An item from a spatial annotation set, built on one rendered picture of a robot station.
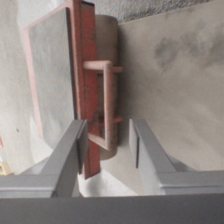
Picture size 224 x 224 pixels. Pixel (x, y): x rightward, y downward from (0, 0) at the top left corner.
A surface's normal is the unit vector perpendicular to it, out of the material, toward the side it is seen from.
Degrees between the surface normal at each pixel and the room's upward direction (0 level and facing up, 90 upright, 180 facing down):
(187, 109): 0
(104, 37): 70
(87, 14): 90
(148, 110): 0
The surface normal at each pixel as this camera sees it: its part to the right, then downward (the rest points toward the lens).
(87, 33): 0.65, 0.22
